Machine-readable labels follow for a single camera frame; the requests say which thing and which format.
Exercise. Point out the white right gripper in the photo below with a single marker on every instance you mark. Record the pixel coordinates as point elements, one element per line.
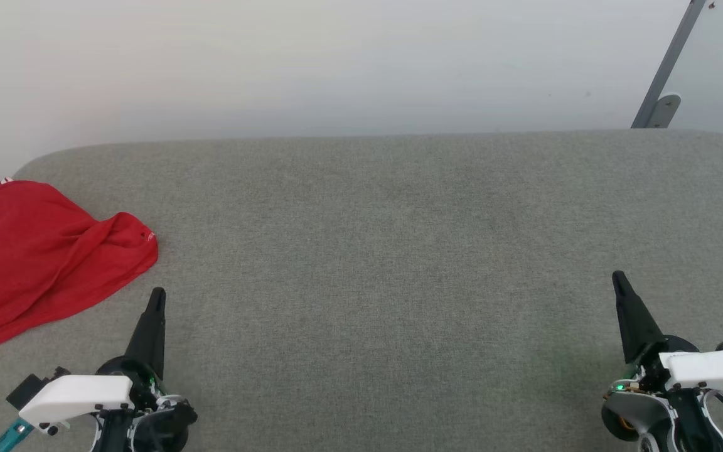
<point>713,367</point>

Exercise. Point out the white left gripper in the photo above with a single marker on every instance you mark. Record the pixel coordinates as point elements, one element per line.
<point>76,394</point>

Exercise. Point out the red and white basketball jersey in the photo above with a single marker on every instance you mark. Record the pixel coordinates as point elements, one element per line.
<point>22,263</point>

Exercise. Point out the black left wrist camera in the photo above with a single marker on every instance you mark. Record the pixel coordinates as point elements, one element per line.
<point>29,388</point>

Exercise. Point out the teal left camera connector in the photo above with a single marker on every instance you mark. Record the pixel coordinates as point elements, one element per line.
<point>13,434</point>

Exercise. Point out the grey metal post bracket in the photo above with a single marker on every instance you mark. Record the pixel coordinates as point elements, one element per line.
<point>666,110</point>

